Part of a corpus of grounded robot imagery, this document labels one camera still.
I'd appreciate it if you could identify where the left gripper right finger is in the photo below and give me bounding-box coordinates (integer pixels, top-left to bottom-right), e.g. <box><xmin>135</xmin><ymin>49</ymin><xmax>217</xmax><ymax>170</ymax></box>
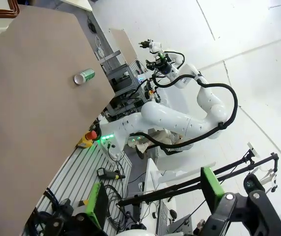
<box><xmin>199</xmin><ymin>166</ymin><xmax>281</xmax><ymax>236</ymax></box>

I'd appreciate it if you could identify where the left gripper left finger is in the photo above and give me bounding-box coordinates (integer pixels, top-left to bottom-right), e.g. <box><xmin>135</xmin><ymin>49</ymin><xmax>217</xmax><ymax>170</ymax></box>
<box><xmin>44</xmin><ymin>181</ymin><xmax>109</xmax><ymax>236</ymax></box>

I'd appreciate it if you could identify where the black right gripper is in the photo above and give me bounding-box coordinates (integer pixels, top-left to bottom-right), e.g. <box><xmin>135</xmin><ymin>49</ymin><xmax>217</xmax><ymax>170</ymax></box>
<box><xmin>146</xmin><ymin>58</ymin><xmax>174</xmax><ymax>74</ymax></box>

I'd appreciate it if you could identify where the green drink can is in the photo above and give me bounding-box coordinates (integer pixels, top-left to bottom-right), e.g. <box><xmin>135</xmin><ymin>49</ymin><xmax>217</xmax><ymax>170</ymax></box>
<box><xmin>73</xmin><ymin>68</ymin><xmax>96</xmax><ymax>86</ymax></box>

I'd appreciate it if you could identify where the black handheld scanner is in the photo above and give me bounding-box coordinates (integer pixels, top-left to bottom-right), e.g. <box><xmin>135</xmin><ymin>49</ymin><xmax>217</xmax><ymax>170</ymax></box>
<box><xmin>96</xmin><ymin>168</ymin><xmax>126</xmax><ymax>180</ymax></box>

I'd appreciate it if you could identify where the grey equipment rack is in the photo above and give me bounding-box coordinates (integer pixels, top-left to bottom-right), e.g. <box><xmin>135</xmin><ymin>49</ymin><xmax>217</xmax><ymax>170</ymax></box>
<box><xmin>100</xmin><ymin>58</ymin><xmax>160</xmax><ymax>118</ymax></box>

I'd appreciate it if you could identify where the small brown table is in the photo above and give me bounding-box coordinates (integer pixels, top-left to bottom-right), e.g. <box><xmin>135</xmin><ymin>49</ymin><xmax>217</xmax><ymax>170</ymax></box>
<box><xmin>109</xmin><ymin>28</ymin><xmax>138</xmax><ymax>65</ymax></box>

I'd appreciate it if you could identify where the yellow emergency stop button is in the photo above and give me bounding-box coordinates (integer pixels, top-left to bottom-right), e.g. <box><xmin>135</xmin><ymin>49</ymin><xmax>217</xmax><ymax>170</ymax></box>
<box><xmin>76</xmin><ymin>130</ymin><xmax>98</xmax><ymax>149</ymax></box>

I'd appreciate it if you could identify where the aluminium rail base plate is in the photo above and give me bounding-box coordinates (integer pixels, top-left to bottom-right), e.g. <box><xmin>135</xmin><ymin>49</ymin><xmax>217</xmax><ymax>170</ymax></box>
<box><xmin>35</xmin><ymin>141</ymin><xmax>133</xmax><ymax>236</ymax></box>

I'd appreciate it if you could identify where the black camera boom stand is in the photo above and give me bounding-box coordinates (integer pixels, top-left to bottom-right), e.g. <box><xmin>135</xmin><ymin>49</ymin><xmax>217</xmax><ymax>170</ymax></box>
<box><xmin>117</xmin><ymin>147</ymin><xmax>279</xmax><ymax>209</ymax></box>

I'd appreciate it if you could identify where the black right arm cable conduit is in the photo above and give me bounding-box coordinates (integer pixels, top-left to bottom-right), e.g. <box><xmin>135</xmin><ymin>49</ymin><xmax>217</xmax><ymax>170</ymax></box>
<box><xmin>129</xmin><ymin>50</ymin><xmax>238</xmax><ymax>156</ymax></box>

